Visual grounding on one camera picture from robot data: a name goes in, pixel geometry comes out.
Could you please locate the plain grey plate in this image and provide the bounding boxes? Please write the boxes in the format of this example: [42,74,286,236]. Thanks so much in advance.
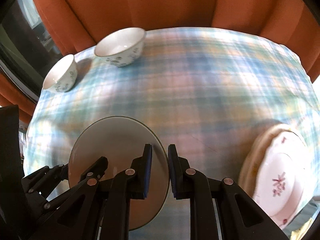
[68,116,169,230]

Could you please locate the plaid tablecloth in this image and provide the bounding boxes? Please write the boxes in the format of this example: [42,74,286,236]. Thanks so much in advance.
[23,27,320,240]

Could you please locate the white plate pink flowers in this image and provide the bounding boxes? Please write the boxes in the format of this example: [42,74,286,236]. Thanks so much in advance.
[252,130,315,229]

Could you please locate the small white floral bowl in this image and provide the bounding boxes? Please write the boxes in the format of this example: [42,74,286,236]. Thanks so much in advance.
[42,54,78,93]

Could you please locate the large white floral bowl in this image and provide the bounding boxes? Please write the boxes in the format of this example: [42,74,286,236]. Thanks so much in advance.
[94,27,146,67]

